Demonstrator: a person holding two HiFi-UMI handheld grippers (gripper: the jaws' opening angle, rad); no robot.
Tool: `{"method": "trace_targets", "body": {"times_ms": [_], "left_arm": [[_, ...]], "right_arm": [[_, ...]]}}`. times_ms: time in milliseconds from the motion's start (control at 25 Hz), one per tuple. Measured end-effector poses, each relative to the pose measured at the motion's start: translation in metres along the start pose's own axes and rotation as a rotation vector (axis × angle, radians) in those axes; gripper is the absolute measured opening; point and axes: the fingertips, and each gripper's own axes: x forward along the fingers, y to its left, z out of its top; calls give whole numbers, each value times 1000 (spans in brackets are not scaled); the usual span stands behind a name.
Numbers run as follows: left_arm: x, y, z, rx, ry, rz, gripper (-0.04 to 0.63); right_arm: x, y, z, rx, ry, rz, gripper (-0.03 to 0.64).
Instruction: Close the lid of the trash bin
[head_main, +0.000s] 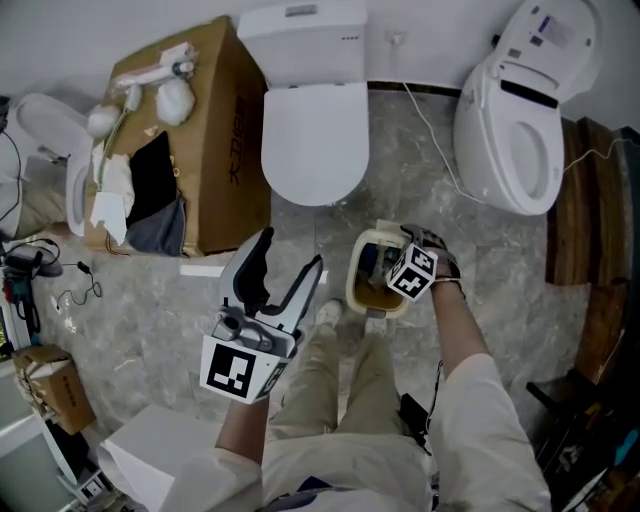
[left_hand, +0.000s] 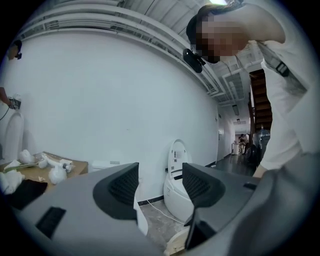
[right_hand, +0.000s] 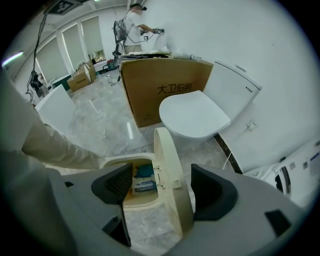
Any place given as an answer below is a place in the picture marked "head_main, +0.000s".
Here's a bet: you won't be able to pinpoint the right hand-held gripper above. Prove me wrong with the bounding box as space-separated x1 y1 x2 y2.
385 223 462 303

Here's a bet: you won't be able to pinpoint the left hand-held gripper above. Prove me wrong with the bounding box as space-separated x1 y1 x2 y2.
199 227 325 405

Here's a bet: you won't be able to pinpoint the small cream trash bin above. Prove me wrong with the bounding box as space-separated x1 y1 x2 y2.
344 218 416 321

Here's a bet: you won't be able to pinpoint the person's left forearm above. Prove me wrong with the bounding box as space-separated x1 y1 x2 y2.
214 394 271 471

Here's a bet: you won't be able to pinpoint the person's right forearm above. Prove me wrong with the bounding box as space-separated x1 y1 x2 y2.
429 279 491 374

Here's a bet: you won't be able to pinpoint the white toilet with closed lid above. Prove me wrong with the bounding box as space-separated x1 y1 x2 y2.
236 0 371 207

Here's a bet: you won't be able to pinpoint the person's left shoe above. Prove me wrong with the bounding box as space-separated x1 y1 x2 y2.
314 298 344 329

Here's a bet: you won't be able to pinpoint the person's beige trousers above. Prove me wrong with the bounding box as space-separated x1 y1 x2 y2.
269 319 406 441

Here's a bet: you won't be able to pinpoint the grey cloth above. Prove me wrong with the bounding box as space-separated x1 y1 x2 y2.
125 192 189 257

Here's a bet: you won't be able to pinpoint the white smart toilet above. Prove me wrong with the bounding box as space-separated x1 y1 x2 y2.
453 0 604 217

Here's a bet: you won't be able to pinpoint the black waist-worn box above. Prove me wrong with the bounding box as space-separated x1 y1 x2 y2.
398 392 431 449

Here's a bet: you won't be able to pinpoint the large cardboard box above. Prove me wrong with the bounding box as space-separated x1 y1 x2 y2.
82 14 274 259

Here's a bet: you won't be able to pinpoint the black cloth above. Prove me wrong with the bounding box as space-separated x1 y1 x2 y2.
125 130 179 226

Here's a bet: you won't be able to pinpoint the brown wooden platform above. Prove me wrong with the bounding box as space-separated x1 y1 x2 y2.
544 117 631 386

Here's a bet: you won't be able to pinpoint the white crumpled paper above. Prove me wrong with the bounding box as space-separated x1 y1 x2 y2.
90 190 129 246

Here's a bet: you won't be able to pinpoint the cream folded tissue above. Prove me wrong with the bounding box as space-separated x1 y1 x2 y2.
102 154 136 211

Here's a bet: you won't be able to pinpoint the white box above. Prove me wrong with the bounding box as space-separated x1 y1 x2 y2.
97 404 224 512

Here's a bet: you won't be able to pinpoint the person's white shirt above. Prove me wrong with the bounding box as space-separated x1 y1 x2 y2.
169 352 554 512

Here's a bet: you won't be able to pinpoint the dark cabinet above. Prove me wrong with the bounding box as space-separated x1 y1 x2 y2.
614 127 640 301

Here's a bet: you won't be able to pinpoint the black chair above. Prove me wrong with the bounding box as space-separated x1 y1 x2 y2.
524 324 640 512

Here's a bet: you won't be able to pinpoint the white round dome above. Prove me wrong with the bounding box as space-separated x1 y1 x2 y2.
88 104 121 139

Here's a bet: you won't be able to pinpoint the small cardboard box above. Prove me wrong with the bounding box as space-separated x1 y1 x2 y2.
12 344 97 436

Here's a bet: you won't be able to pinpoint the white shower head set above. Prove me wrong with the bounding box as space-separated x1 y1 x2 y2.
109 42 196 91

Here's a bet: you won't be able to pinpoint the grey and black power tool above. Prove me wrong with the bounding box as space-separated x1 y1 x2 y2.
0 238 64 280

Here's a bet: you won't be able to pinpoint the white power cable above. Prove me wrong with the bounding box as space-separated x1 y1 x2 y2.
402 82 626 206

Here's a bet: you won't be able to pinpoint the thin black wire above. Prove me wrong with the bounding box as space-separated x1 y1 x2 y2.
104 229 131 259

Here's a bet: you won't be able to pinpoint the black cable with adapter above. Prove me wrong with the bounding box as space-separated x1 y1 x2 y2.
54 259 104 311

